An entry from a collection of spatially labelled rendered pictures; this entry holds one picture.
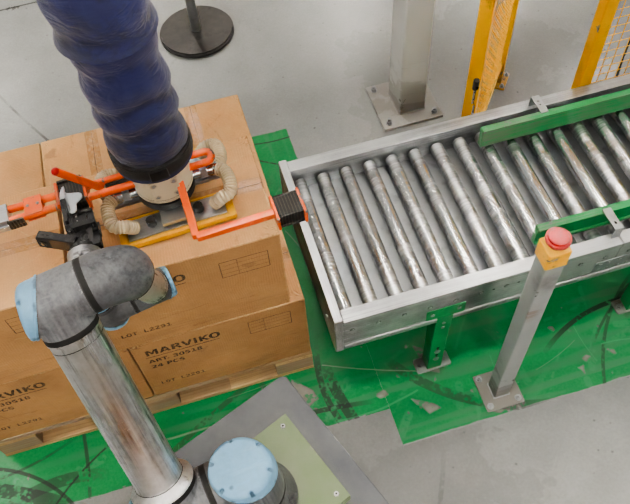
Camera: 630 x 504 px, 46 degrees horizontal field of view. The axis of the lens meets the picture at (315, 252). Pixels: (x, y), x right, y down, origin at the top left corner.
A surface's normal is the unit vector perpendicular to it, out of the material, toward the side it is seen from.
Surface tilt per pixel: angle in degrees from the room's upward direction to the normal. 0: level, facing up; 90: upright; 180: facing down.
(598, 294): 0
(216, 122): 0
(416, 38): 90
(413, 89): 90
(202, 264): 90
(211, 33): 0
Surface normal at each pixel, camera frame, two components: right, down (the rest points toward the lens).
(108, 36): 0.33, 0.88
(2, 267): -0.05, -0.55
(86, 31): -0.13, 0.92
